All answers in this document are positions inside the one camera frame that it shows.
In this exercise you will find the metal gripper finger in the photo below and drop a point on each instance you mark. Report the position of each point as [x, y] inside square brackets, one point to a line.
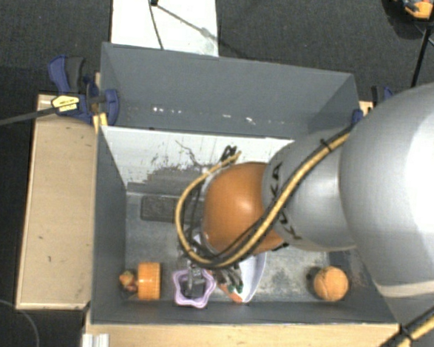
[191, 280]
[199, 279]

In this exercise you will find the orange toy carrot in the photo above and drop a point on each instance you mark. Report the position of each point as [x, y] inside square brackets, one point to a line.
[235, 296]

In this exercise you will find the orange cylinder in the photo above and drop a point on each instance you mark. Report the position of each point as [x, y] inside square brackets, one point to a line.
[149, 281]

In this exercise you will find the white bowl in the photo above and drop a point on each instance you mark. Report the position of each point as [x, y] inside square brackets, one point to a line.
[255, 273]

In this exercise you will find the small multicoloured toy figure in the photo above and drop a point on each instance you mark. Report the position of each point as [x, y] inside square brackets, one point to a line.
[128, 282]

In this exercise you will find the orange ball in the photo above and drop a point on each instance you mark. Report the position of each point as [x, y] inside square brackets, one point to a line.
[330, 284]

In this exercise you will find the pale wood board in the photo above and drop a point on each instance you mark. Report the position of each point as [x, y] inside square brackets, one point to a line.
[60, 210]

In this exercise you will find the grey metal bin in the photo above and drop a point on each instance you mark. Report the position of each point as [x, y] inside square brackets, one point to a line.
[208, 90]

